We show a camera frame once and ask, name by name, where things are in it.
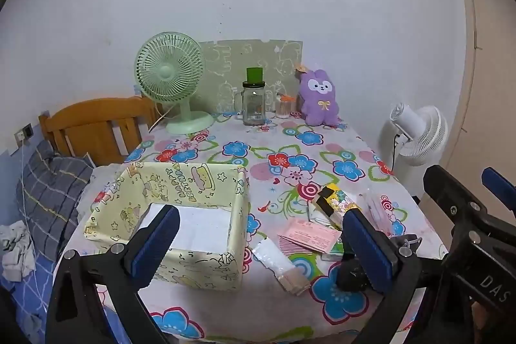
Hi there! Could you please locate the purple plush bunny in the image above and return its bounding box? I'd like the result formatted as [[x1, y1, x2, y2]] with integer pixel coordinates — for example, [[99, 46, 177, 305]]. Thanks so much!
[[297, 64, 342, 126]]

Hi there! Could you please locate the pink striped packet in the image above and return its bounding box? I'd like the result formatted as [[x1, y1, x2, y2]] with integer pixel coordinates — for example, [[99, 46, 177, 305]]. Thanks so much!
[[278, 235, 323, 255]]

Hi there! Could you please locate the glass jar mug green lid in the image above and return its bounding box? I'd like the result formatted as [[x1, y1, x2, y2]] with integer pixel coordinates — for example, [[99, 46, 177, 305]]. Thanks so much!
[[235, 67, 267, 126]]

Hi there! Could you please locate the dark cloth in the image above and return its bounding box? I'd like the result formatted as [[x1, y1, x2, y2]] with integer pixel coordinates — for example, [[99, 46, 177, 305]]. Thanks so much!
[[336, 259, 369, 292]]

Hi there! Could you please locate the white desk fan cable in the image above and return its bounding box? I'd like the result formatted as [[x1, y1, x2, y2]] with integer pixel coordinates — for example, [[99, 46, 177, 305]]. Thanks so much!
[[148, 104, 180, 134]]

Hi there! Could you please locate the yellow cartoon storage box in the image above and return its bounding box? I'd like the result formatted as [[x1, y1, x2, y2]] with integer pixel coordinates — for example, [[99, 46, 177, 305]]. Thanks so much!
[[83, 162, 251, 292]]

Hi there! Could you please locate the cotton swab container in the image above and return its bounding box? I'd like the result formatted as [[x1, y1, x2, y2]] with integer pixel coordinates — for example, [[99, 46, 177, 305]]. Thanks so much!
[[275, 93, 295, 119]]

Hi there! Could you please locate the grey crumpled cloth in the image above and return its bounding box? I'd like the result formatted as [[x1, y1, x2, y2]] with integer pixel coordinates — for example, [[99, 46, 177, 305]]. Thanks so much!
[[0, 221, 37, 282]]

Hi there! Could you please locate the blue checked bed sheet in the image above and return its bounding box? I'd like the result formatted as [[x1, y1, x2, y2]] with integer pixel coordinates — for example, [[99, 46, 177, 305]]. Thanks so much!
[[0, 215, 105, 344]]

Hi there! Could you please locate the yellow cartoon tissue pack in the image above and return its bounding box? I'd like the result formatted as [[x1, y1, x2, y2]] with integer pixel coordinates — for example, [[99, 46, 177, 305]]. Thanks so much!
[[308, 185, 359, 230]]

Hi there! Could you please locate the white plastic packet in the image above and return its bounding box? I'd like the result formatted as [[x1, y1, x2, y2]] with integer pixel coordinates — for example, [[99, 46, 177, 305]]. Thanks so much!
[[251, 238, 311, 295]]

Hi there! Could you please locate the wall socket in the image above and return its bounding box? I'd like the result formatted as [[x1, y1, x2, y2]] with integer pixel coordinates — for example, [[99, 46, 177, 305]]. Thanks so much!
[[14, 123, 34, 147]]

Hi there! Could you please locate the white standing fan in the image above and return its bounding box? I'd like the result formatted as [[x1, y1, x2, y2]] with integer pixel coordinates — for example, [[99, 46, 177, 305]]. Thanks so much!
[[381, 102, 449, 183]]

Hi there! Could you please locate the plaid grey pillow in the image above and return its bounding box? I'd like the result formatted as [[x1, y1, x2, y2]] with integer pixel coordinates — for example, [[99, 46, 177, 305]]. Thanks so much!
[[16, 140, 95, 260]]

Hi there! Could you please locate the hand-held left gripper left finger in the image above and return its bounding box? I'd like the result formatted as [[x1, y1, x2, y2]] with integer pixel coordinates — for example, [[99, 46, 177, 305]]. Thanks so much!
[[46, 204, 181, 344]]

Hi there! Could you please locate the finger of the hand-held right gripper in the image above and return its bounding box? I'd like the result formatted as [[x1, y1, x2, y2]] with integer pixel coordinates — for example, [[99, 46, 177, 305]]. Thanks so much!
[[422, 164, 491, 249], [481, 167, 516, 208]]

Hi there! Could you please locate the green desk fan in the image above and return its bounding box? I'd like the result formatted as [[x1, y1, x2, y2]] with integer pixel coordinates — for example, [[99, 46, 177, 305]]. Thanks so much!
[[134, 32, 214, 135]]

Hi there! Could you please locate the beige door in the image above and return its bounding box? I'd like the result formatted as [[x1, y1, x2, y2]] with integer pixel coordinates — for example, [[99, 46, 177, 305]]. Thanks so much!
[[443, 0, 516, 183]]

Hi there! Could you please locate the clear plastic stick bag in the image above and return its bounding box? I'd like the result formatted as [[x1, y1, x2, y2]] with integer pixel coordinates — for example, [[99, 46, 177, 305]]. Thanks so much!
[[361, 189, 398, 238]]

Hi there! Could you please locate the green packet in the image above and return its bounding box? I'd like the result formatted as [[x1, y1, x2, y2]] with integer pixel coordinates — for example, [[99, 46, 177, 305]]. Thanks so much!
[[322, 239, 346, 262]]

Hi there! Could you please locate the pink paper packet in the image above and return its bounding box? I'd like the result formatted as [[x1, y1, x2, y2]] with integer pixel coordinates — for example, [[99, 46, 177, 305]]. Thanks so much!
[[277, 217, 342, 254]]

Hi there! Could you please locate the wooden chair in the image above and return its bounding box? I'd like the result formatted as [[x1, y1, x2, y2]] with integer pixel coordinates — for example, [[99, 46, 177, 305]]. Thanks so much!
[[38, 96, 166, 167]]

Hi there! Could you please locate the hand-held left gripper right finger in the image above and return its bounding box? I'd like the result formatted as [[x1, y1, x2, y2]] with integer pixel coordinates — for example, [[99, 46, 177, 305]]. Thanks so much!
[[342, 208, 422, 344]]

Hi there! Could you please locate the green patterned board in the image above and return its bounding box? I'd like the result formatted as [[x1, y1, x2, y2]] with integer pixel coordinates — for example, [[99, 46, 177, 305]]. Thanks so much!
[[197, 40, 304, 115]]

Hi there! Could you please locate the thin white cable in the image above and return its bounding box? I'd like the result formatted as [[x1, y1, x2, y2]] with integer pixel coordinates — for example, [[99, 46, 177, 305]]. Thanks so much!
[[20, 140, 41, 288]]

